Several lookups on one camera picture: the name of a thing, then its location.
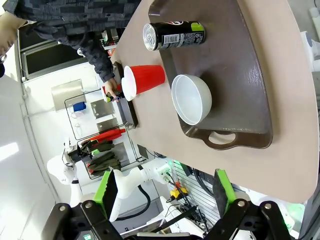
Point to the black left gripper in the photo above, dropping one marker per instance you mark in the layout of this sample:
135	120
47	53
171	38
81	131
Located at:
76	154

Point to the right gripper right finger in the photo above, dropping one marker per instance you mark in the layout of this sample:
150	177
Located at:
222	192

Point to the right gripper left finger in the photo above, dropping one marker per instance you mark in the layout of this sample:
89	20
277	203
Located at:
106	195

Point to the white ceramic bowl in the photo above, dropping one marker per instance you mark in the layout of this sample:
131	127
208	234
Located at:
190	100

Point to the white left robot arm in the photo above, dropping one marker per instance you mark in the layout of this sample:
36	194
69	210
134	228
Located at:
130	180

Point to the person's right forearm dark sleeve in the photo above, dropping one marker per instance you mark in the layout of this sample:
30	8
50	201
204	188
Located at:
98	57

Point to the person's right hand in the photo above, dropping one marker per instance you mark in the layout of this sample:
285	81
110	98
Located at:
110	86

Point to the olive green gloves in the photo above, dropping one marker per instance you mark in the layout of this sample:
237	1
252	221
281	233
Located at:
105	162

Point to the small grey metal plate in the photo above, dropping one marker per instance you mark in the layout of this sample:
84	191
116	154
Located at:
101	108
107	125

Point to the blue cup on rack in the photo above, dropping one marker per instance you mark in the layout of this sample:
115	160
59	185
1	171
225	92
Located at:
80	107

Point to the black metal bookend stand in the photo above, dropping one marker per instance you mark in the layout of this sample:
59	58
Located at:
143	152

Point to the dark window panel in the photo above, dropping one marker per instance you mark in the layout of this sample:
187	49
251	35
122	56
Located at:
50	60

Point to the red plastic cup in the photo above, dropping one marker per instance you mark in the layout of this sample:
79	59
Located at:
147	77

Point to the person's blurred head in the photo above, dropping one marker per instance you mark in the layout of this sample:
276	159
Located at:
8	32

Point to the person in dark jacket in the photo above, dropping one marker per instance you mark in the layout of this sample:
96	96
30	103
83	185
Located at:
75	15

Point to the white rounded machine housing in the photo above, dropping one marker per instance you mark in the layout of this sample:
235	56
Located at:
312	50

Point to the white slatted wall board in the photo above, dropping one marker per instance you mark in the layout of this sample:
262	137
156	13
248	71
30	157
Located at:
200	192

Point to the grey metal wall panel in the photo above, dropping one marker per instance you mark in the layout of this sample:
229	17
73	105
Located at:
66	93

